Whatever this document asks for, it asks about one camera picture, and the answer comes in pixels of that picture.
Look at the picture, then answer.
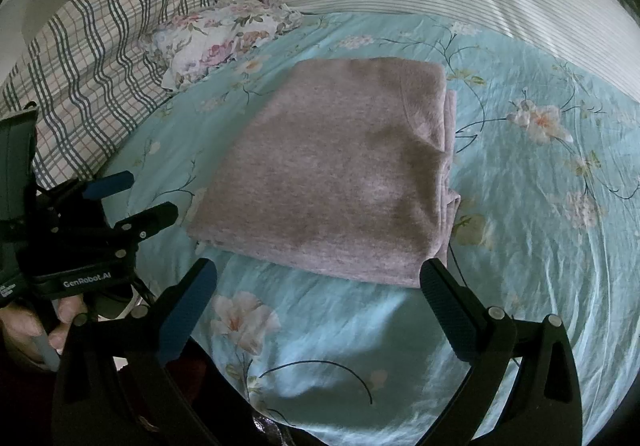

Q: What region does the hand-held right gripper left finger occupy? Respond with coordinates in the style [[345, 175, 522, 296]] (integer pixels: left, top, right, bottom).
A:
[[50, 257, 241, 446]]

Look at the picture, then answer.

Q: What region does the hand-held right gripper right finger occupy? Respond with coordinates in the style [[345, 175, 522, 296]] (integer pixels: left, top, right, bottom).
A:
[[419, 257, 583, 446]]

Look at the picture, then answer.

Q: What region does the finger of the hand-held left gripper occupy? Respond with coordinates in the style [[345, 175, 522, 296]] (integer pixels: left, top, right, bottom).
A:
[[82, 170, 135, 201], [113, 202, 180, 240]]

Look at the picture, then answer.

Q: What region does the grey pink sweater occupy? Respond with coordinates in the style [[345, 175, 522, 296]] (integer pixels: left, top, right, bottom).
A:
[[186, 57, 462, 289]]

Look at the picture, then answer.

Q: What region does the person's left hand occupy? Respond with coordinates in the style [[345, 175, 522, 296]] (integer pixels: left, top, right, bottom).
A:
[[0, 298, 89, 368]]

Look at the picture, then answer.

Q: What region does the teal floral bed sheet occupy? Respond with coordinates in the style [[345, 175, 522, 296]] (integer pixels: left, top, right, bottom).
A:
[[97, 11, 640, 446]]

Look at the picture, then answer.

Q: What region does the plaid blanket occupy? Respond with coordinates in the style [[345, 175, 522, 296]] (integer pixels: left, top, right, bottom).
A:
[[0, 0, 262, 188]]

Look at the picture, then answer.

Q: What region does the white floral pillow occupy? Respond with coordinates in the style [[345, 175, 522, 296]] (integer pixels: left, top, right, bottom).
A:
[[140, 0, 304, 93]]

